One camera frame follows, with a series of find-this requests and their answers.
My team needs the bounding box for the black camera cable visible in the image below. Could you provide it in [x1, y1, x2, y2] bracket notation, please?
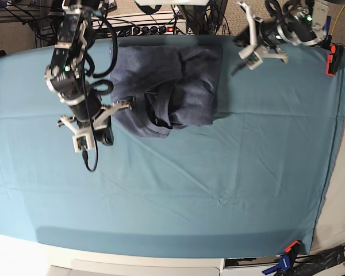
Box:
[82, 71, 100, 173]

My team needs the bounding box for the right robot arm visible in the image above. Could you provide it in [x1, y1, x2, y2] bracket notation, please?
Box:
[44, 1, 129, 152]

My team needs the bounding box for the teal table cloth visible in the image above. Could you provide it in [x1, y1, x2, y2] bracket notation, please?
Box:
[0, 36, 345, 258]

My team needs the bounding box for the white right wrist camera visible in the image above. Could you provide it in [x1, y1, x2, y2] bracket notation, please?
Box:
[72, 133, 95, 152]

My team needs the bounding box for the blue grey T-shirt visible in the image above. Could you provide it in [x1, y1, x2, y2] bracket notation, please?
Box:
[110, 45, 222, 138]

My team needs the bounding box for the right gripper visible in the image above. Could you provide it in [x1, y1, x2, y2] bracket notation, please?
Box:
[57, 102, 131, 146]

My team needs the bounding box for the blue orange clamp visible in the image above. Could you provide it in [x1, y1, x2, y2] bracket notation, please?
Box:
[262, 240, 302, 275]

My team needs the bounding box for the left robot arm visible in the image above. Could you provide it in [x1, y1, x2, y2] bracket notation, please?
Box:
[233, 1, 328, 70]

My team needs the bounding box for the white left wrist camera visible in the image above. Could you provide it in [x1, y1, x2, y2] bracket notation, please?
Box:
[246, 52, 263, 70]

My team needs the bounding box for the orange black clamp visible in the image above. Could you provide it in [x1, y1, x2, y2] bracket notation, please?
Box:
[325, 45, 344, 76]

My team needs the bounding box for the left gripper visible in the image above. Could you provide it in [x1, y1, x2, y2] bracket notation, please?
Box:
[233, 1, 288, 65]

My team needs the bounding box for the black power strip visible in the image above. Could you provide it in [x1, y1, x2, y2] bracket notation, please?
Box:
[116, 24, 186, 37]

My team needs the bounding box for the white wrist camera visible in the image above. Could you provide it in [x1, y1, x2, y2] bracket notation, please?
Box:
[246, 52, 263, 70]
[72, 133, 95, 152]

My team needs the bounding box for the yellow cable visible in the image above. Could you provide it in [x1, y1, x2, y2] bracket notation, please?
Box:
[332, 4, 345, 29]

